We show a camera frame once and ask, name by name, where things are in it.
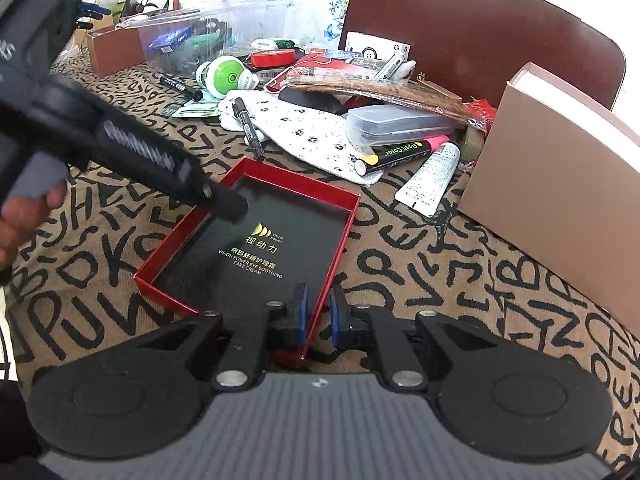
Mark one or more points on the black marker pen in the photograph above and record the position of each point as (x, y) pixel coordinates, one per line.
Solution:
(189, 92)
(242, 116)

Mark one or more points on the red black box lid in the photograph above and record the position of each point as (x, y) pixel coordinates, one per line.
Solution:
(287, 247)

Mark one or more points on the pink cardboard storage box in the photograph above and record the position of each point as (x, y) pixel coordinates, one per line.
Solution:
(558, 178)

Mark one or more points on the small white product box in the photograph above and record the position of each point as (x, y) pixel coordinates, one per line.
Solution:
(375, 48)

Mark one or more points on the letter-patterned table cloth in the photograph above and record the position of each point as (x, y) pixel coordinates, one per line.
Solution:
(72, 291)

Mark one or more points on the brown cardboard box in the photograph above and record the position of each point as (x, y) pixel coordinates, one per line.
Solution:
(112, 49)

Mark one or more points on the person's left hand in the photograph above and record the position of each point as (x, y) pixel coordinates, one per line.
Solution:
(21, 216)

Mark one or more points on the black highlighter pink cap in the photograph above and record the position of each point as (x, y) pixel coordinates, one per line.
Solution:
(398, 155)

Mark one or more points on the brown feather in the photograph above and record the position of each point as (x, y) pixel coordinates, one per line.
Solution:
(405, 94)

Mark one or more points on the white speckled tube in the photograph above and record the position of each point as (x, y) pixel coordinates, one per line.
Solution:
(424, 190)

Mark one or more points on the clear plastic case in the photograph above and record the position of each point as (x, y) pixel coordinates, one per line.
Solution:
(388, 124)

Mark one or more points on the green white tape dispenser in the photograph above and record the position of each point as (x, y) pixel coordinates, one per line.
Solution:
(225, 74)

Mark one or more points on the clear plastic bin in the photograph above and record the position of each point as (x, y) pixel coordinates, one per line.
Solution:
(177, 42)

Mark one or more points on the dark brown wooden board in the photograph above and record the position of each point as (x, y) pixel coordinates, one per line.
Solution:
(473, 47)

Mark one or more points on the red oval tin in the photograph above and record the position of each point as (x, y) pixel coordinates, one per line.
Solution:
(272, 58)

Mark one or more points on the white paw-print pouch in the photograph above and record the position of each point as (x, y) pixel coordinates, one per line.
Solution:
(318, 138)

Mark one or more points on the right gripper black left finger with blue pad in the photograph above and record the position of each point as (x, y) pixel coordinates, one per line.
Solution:
(140, 396)

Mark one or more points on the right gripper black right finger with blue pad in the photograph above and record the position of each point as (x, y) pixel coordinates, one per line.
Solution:
(495, 395)

